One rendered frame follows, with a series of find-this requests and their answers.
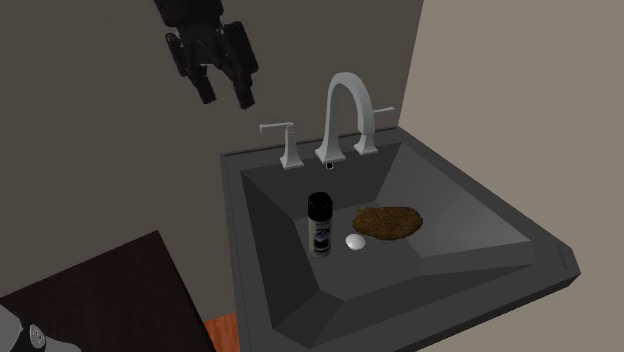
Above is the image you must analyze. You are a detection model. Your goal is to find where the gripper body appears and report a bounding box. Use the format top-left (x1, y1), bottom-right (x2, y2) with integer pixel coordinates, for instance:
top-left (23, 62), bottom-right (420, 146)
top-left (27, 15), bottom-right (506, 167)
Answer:
top-left (152, 0), bottom-right (230, 67)

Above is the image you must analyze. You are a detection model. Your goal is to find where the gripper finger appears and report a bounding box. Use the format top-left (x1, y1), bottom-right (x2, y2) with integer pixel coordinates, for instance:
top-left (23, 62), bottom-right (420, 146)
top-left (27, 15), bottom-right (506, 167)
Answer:
top-left (214, 20), bottom-right (260, 110)
top-left (164, 30), bottom-right (218, 105)

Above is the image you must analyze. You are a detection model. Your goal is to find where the silver arched faucet spout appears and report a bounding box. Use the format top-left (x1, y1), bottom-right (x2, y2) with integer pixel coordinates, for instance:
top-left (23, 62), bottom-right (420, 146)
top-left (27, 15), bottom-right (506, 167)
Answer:
top-left (314, 71), bottom-right (380, 171)

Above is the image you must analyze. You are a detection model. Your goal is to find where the black spray can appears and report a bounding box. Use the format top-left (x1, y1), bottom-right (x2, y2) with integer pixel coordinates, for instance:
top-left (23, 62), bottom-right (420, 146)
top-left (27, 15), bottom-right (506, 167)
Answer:
top-left (306, 191), bottom-right (335, 259)

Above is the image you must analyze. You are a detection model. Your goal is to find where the dark grey sink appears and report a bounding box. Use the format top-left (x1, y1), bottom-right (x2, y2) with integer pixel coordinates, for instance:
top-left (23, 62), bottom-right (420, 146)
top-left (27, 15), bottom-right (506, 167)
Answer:
top-left (219, 125), bottom-right (583, 352)

